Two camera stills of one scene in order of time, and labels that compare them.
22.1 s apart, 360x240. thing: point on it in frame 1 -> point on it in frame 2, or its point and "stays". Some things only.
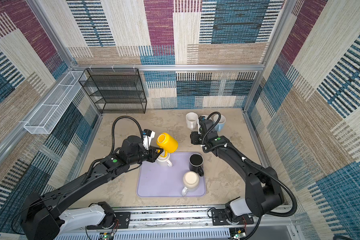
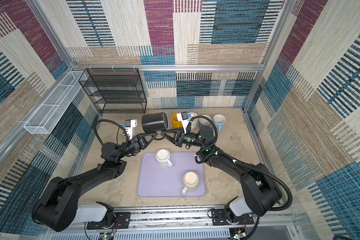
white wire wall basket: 56,104 stays
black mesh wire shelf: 115,90 stays
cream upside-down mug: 190,182 stays
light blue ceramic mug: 220,125 stays
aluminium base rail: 270,222 stays
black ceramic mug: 196,162 -> 155,122
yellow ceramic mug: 167,142 -> 176,123
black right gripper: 194,136 -> 178,139
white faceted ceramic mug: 191,120 stays
